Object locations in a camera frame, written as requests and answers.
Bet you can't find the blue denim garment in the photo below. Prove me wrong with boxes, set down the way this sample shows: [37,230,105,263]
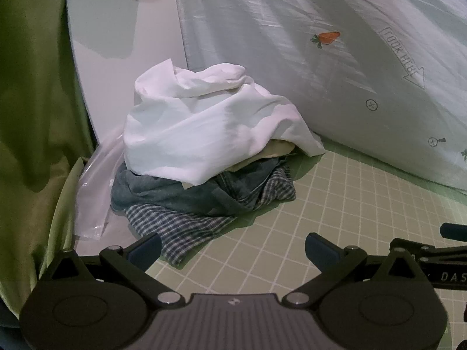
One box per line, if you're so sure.
[110,156,292,216]

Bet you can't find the beige garment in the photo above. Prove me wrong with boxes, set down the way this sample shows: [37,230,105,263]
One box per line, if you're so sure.
[182,139,297,191]

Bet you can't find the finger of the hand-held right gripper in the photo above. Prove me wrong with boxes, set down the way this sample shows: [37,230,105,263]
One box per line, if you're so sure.
[388,238,467,267]
[440,222,467,242]

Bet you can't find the white board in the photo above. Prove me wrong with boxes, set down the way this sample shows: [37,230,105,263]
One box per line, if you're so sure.
[65,0,189,154]

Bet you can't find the clear plastic bag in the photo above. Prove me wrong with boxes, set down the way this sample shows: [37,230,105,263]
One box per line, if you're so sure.
[74,134,128,242]

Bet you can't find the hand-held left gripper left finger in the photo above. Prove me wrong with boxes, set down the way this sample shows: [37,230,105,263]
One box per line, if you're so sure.
[46,233,186,307]

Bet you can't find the green curtain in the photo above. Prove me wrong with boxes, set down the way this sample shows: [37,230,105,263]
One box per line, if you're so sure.
[0,0,96,319]

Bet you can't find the carrot print quilt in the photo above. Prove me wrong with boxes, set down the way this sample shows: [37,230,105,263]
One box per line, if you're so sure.
[171,0,467,202]

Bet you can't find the blue plaid shirt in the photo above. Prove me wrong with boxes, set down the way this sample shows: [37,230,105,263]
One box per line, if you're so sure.
[123,161,297,267]

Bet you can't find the white garment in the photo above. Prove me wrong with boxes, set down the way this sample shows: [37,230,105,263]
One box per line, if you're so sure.
[123,60,326,186]

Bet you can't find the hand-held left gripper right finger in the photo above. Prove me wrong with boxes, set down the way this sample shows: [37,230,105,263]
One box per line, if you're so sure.
[281,232,432,307]

